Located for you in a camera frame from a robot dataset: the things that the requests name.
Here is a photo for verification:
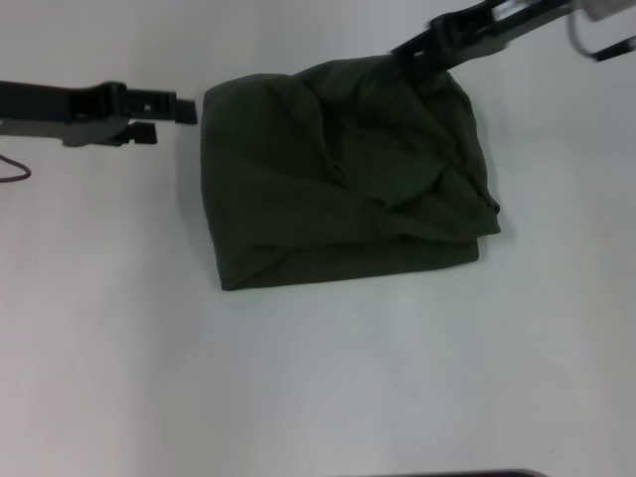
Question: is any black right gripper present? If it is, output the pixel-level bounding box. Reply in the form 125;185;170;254
389;0;582;83

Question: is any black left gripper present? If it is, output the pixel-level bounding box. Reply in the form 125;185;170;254
0;79;199;149

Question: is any dark green FREE t-shirt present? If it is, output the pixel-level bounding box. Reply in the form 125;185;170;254
198;53;503;293

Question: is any thin dark cable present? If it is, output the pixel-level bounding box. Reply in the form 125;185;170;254
567;10;636;64
0;153;33;183

